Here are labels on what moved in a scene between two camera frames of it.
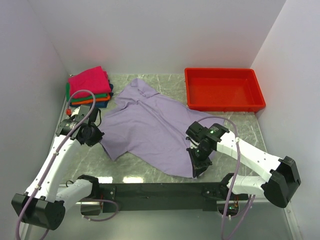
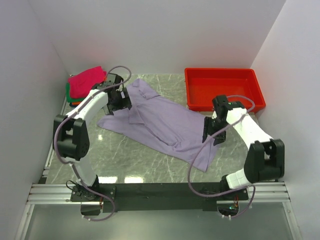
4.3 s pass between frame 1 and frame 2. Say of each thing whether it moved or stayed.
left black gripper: moved
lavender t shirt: moved
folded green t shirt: stayed
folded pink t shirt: stayed
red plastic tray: stayed
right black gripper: moved
